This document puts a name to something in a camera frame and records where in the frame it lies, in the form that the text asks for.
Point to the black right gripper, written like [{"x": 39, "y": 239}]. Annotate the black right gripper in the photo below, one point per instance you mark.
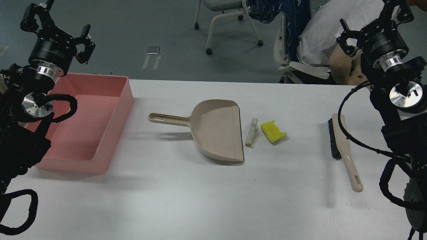
[{"x": 381, "y": 43}]

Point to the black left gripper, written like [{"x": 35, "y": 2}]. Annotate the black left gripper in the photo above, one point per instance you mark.
[{"x": 53, "y": 45}]

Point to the beige hand brush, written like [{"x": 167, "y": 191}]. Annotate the beige hand brush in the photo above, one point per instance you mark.
[{"x": 340, "y": 150}]

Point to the yellow sponge piece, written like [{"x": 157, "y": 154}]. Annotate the yellow sponge piece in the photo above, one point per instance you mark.
[{"x": 272, "y": 132}]

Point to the slice of bread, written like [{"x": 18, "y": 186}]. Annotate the slice of bread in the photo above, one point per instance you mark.
[{"x": 251, "y": 132}]

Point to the beige plastic dustpan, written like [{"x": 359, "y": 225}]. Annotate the beige plastic dustpan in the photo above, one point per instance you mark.
[{"x": 215, "y": 126}]

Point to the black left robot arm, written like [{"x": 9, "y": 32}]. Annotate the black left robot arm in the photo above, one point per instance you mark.
[{"x": 27, "y": 107}]

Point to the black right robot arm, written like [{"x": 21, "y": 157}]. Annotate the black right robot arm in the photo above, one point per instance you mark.
[{"x": 400, "y": 98}]

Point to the pink plastic bin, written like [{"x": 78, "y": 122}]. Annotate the pink plastic bin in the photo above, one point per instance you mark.
[{"x": 86, "y": 142}]

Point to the person in white shirt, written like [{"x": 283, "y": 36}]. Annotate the person in white shirt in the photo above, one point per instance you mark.
[{"x": 318, "y": 44}]

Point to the silver floor socket plate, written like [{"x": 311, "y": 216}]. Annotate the silver floor socket plate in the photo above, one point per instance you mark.
[{"x": 153, "y": 50}]

